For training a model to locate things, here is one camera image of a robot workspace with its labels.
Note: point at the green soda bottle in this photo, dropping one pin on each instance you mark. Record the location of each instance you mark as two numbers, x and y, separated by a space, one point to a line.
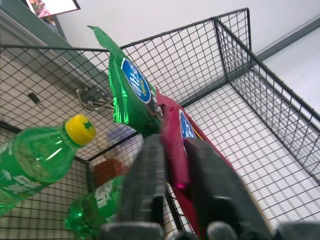
92 207

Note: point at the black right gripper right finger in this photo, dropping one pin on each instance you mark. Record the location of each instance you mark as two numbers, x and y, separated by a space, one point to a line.
220 195

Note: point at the green snack bag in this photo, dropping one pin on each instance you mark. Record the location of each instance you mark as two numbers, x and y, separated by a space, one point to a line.
130 82

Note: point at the green bottle with yellow cap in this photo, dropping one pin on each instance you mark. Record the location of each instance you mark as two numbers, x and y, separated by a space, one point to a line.
37 160

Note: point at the magenta snack bag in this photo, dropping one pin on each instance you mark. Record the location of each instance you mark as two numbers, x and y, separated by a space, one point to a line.
175 140

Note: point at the metal wall hook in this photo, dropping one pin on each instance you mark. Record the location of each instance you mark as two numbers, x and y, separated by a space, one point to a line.
90 99

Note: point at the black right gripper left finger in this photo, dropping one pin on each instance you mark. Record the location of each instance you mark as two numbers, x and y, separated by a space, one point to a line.
145 185

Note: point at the orange-brown drink bottle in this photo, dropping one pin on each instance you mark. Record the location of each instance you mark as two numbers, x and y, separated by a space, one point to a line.
108 170

